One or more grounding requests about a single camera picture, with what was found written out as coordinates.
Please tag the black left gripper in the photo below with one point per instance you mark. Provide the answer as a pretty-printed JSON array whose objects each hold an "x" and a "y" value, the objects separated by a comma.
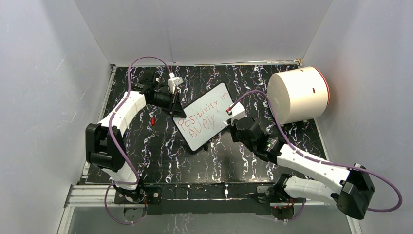
[{"x": 177, "y": 110}]

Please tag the small white whiteboard black frame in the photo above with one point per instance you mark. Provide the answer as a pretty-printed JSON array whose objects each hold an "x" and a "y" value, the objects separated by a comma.
[{"x": 205, "y": 117}]

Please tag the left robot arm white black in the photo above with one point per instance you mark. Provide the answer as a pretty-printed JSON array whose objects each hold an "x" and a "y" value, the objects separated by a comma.
[{"x": 105, "y": 146}]

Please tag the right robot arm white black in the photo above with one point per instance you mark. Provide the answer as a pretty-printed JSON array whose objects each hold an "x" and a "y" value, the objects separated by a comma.
[{"x": 350, "y": 189}]

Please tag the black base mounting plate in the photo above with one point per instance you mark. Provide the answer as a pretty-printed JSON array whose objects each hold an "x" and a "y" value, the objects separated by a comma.
[{"x": 213, "y": 198}]

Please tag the white cylindrical drum red rim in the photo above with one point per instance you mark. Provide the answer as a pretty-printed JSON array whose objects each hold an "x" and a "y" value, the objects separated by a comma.
[{"x": 298, "y": 95}]

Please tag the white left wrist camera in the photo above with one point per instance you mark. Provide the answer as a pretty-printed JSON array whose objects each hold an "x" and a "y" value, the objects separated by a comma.
[{"x": 173, "y": 82}]

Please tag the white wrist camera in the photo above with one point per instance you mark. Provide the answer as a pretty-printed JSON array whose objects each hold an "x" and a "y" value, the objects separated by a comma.
[
  {"x": 235, "y": 112},
  {"x": 173, "y": 82}
]

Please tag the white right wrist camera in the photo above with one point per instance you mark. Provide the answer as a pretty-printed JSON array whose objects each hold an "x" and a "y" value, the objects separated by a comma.
[{"x": 235, "y": 112}]

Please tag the aluminium front frame rail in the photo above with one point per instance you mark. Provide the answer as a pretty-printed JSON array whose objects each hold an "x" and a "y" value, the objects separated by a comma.
[{"x": 92, "y": 209}]

